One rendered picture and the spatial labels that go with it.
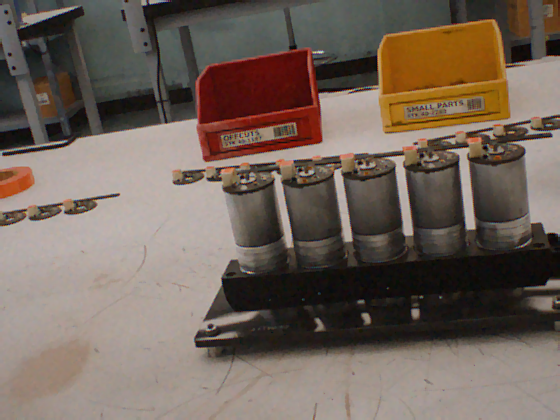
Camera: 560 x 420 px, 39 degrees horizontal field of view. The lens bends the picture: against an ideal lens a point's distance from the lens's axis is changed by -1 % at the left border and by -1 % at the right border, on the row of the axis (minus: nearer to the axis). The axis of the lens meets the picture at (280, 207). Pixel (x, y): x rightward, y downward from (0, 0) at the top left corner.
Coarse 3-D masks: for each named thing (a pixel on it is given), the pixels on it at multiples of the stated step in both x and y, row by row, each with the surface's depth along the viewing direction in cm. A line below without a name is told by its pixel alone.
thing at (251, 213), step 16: (224, 192) 37; (256, 192) 36; (272, 192) 36; (240, 208) 36; (256, 208) 36; (272, 208) 37; (240, 224) 37; (256, 224) 36; (272, 224) 37; (240, 240) 37; (256, 240) 37; (272, 240) 37; (240, 256) 37; (256, 256) 37; (272, 256) 37; (288, 256) 38; (256, 272) 37
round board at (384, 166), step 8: (360, 160) 36; (376, 160) 36; (384, 160) 36; (392, 160) 36; (376, 168) 35; (384, 168) 35; (392, 168) 35; (344, 176) 35; (352, 176) 35; (360, 176) 35; (368, 176) 35; (376, 176) 35
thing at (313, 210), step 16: (304, 176) 36; (288, 192) 36; (304, 192) 35; (320, 192) 35; (336, 192) 36; (288, 208) 36; (304, 208) 36; (320, 208) 36; (336, 208) 36; (304, 224) 36; (320, 224) 36; (336, 224) 36; (304, 240) 36; (320, 240) 36; (336, 240) 36; (304, 256) 37; (320, 256) 36; (336, 256) 37
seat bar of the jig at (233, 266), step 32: (352, 256) 37; (416, 256) 36; (448, 256) 35; (480, 256) 35; (512, 256) 34; (544, 256) 34; (224, 288) 37; (256, 288) 37; (288, 288) 37; (320, 288) 37
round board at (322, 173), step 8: (320, 168) 37; (328, 168) 37; (296, 176) 36; (312, 176) 36; (320, 176) 36; (328, 176) 35; (288, 184) 36; (296, 184) 35; (304, 184) 35; (312, 184) 35
